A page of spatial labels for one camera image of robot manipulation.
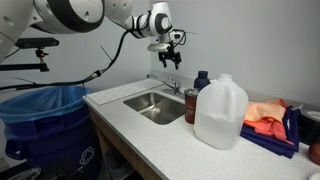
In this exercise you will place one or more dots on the counter base cabinet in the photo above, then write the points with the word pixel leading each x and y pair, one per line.
pixel 110 140

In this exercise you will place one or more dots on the chrome sink faucet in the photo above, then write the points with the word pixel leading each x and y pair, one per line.
pixel 175 86

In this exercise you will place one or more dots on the stainless steel sink basin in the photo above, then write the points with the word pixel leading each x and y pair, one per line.
pixel 156 106

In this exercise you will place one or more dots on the black round roll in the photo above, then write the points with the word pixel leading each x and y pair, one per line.
pixel 308 130

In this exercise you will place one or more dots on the white round item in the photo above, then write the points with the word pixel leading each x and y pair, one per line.
pixel 315 176

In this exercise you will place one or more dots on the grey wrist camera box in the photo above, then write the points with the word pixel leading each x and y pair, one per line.
pixel 158 47

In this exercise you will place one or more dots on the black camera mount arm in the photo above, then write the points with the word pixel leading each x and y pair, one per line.
pixel 23 66

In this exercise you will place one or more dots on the orange cloth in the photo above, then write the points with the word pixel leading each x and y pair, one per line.
pixel 263 111

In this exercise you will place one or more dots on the red-orange cloth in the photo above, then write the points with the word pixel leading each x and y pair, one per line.
pixel 270 128

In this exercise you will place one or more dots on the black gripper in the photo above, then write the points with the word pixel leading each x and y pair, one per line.
pixel 170 56

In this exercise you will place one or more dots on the black stereo camera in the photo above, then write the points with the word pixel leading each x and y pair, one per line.
pixel 35 42

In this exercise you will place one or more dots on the red soda can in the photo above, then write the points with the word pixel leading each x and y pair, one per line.
pixel 190 106

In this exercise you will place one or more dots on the white tile pattern mat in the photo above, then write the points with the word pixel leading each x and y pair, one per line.
pixel 116 93

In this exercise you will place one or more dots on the blue plastic bin liner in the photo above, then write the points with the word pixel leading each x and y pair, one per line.
pixel 40 103

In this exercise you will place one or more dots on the blue recycling bin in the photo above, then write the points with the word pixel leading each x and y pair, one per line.
pixel 50 143

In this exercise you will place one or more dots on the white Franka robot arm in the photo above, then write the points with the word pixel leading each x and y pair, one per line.
pixel 66 16

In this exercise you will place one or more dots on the navy blue cloth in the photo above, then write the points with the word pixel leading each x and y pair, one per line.
pixel 263 143

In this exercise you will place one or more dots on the navy blue water bottle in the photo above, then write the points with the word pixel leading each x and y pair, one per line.
pixel 201 81

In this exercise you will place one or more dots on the clear plastic gallon jug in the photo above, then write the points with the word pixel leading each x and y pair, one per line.
pixel 220 116

